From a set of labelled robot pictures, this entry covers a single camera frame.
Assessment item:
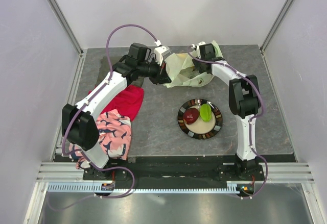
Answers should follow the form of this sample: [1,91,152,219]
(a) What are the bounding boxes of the left aluminium frame post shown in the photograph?
[47,0,83,56]

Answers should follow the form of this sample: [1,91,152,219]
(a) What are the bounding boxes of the green avocado print plastic bag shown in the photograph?
[164,53,214,88]

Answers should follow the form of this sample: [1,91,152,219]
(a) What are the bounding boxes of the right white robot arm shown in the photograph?
[192,41,262,161]

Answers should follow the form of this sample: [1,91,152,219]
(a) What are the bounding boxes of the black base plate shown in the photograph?
[83,154,265,184]

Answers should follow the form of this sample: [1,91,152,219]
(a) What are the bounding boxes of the olive green cloth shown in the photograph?
[95,56,144,88]

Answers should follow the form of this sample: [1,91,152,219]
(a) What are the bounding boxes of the green fake starfruit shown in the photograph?
[199,104,212,122]

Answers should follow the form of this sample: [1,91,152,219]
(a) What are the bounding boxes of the pink shark print cloth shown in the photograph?
[69,109,131,169]

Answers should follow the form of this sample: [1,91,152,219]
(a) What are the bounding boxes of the right aluminium frame post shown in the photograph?
[260,0,296,54]

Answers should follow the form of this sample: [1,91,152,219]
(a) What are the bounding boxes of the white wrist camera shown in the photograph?
[190,41,206,58]
[154,40,171,66]

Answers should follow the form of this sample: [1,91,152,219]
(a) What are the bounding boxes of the aluminium frame post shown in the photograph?
[47,0,83,56]
[260,0,296,54]

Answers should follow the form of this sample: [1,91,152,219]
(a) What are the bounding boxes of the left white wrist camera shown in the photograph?
[154,40,171,66]

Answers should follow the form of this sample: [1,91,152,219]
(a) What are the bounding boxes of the dark red fake apple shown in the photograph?
[182,108,200,125]

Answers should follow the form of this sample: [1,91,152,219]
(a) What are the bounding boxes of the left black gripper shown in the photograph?
[138,57,172,86]

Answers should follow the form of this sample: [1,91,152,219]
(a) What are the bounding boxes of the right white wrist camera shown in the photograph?
[190,41,206,58]

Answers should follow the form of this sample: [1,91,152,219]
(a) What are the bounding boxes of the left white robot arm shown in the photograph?
[61,43,171,180]

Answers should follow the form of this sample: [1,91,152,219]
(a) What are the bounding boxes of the yellow fake fruit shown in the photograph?
[177,53,188,58]

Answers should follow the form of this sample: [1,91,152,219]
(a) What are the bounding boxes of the brown rimmed ceramic plate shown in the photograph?
[177,98,223,140]

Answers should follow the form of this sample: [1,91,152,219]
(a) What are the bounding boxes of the red cloth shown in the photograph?
[97,85,144,121]

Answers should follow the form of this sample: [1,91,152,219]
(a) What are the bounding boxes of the grey slotted cable duct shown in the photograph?
[47,182,246,194]

